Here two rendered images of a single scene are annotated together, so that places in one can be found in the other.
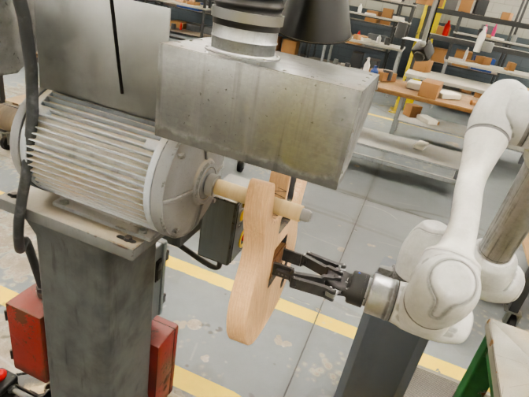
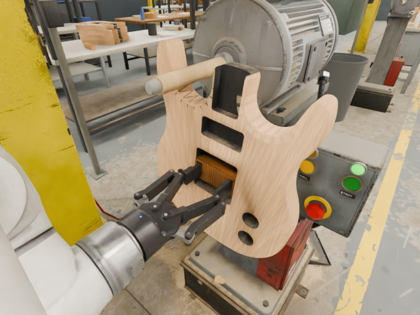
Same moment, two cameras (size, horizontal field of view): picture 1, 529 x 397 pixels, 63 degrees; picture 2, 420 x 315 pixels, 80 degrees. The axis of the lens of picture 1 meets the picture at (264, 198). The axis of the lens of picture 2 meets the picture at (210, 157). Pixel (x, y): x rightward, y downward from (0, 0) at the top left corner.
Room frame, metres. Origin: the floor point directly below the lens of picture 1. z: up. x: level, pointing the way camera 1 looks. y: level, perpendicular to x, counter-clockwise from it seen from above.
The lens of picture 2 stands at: (0.97, -0.43, 1.39)
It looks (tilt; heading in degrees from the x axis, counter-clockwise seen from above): 34 degrees down; 112
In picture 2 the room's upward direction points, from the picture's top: straight up
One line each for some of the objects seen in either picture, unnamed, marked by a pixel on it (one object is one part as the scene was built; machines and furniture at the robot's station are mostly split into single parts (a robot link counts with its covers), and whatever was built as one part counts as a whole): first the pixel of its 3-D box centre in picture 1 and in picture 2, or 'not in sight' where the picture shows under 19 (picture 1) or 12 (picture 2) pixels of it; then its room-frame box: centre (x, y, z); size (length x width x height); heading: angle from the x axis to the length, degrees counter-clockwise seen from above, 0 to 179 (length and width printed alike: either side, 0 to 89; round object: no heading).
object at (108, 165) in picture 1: (125, 155); (272, 49); (0.85, 0.31, 1.25); 0.41 x 0.27 x 0.26; 74
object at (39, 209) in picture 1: (99, 204); (273, 91); (0.86, 0.38, 1.11); 0.36 x 0.24 x 0.04; 74
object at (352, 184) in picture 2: not in sight; (352, 182); (1.08, 0.03, 1.07); 0.03 x 0.01 x 0.03; 164
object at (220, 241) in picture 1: (202, 223); (325, 172); (1.05, 0.16, 0.99); 0.24 x 0.21 x 0.26; 74
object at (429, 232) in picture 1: (427, 250); not in sight; (1.35, -0.61, 0.87); 0.18 x 0.16 x 0.22; 66
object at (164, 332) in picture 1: (135, 347); (287, 240); (1.01, 0.33, 0.49); 0.25 x 0.12 x 0.37; 74
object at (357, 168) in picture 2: not in sight; (357, 169); (1.08, 0.02, 1.11); 0.03 x 0.01 x 0.03; 164
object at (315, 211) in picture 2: not in sight; (316, 209); (1.04, 0.03, 0.98); 0.04 x 0.04 x 0.04; 74
